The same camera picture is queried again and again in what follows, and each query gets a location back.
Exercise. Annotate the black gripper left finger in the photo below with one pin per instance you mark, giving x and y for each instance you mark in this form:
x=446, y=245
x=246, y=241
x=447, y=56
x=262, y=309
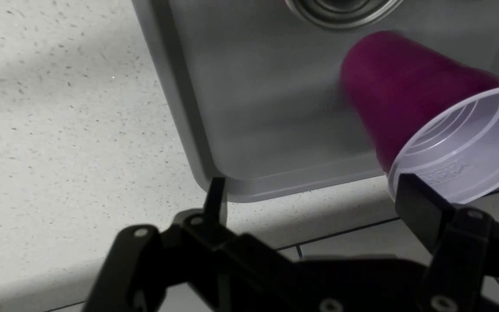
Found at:
x=215, y=200

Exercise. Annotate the purple plastic cup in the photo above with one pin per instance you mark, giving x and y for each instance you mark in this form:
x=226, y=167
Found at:
x=411, y=92

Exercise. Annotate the grey plastic tray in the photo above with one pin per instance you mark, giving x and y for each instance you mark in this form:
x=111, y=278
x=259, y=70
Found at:
x=260, y=105

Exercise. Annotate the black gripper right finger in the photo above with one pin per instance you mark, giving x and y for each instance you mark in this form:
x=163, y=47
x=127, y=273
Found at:
x=423, y=209

